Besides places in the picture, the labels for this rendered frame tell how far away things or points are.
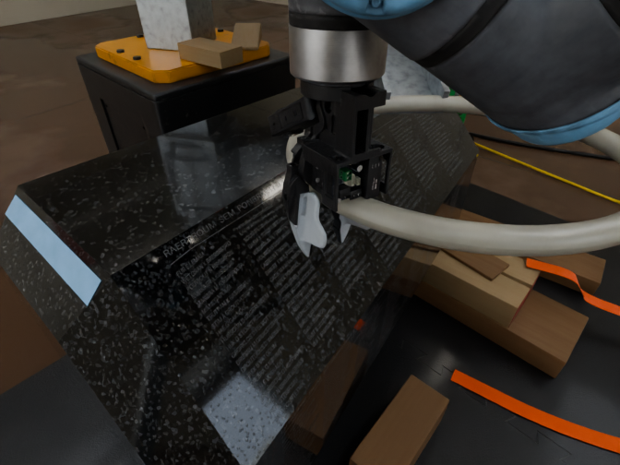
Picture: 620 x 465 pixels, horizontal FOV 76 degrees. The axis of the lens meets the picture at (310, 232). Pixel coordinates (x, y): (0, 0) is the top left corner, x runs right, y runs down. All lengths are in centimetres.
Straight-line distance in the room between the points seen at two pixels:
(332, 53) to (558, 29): 17
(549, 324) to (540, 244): 115
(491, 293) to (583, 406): 41
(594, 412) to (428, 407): 54
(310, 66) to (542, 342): 128
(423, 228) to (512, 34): 20
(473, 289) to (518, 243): 104
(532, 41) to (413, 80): 65
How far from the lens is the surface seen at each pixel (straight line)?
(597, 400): 157
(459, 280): 144
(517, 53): 27
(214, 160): 78
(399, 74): 92
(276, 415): 65
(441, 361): 144
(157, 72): 142
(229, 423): 61
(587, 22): 27
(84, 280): 62
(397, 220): 40
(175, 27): 160
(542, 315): 158
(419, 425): 117
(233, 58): 141
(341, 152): 39
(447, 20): 25
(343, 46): 36
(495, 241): 40
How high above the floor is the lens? 117
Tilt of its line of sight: 39 degrees down
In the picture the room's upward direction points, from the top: straight up
